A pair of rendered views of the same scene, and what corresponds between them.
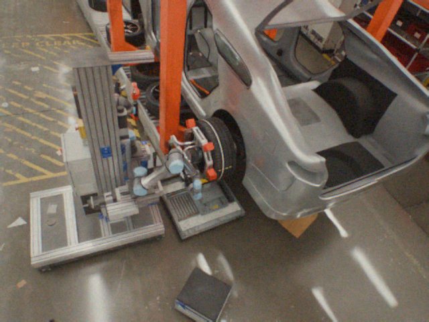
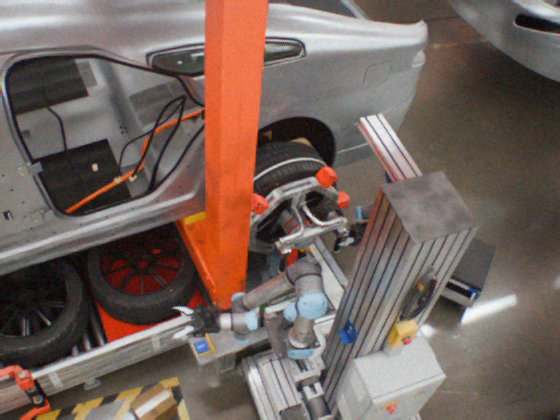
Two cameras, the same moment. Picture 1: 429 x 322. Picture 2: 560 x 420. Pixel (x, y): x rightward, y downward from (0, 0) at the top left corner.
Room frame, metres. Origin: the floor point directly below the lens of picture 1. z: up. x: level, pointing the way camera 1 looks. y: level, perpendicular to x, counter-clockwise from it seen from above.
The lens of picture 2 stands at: (2.34, 2.23, 3.45)
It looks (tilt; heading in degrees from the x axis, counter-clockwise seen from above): 50 degrees down; 273
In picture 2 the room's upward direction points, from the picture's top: 7 degrees clockwise
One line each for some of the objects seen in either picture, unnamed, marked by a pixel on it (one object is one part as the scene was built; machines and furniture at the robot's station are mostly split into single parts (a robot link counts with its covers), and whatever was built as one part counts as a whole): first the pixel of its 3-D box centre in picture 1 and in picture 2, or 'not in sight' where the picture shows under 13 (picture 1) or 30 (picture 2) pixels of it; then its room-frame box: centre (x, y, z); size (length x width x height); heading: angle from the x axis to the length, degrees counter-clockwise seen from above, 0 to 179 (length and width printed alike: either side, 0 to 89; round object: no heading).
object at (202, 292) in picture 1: (202, 299); (459, 271); (1.14, -0.16, 0.17); 0.43 x 0.36 x 0.34; 71
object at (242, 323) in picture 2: not in sight; (243, 321); (2.47, 1.05, 1.21); 0.11 x 0.08 x 0.09; 14
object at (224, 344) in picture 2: (148, 154); (229, 338); (2.57, 0.75, 0.44); 0.43 x 0.17 x 0.03; 35
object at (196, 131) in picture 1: (197, 153); (291, 218); (2.35, 0.17, 0.85); 0.54 x 0.07 x 0.54; 35
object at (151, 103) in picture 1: (168, 99); (30, 307); (3.76, 0.78, 0.39); 0.66 x 0.66 x 0.24
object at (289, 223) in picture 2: (190, 154); (297, 228); (2.30, 0.23, 0.85); 0.21 x 0.14 x 0.14; 125
